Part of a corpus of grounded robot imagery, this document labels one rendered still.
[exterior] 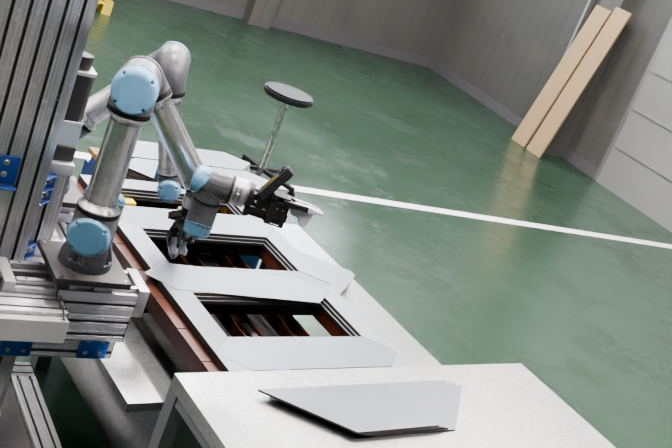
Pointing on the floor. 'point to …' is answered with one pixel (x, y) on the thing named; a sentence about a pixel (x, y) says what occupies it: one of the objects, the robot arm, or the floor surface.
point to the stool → (279, 124)
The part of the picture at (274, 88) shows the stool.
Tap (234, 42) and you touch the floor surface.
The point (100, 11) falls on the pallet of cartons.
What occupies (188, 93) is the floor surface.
